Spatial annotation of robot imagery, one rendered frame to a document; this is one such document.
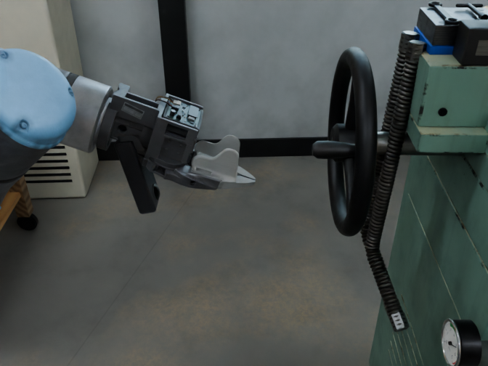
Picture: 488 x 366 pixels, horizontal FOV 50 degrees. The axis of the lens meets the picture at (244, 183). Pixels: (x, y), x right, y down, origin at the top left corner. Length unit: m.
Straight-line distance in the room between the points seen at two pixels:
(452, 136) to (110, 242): 1.41
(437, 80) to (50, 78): 0.48
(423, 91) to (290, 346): 0.98
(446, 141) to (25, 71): 0.54
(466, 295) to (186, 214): 1.33
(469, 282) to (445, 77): 0.31
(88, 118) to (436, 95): 0.45
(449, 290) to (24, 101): 0.71
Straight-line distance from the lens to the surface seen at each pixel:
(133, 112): 0.67
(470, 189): 0.85
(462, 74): 0.76
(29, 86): 0.51
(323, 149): 0.70
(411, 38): 0.82
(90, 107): 0.67
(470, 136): 0.78
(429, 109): 0.77
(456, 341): 0.75
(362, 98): 0.71
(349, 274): 1.79
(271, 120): 2.29
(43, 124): 0.49
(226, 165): 0.69
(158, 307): 1.68
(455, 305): 0.92
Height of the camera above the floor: 1.21
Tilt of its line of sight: 34 degrees down
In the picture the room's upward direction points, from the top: straight up
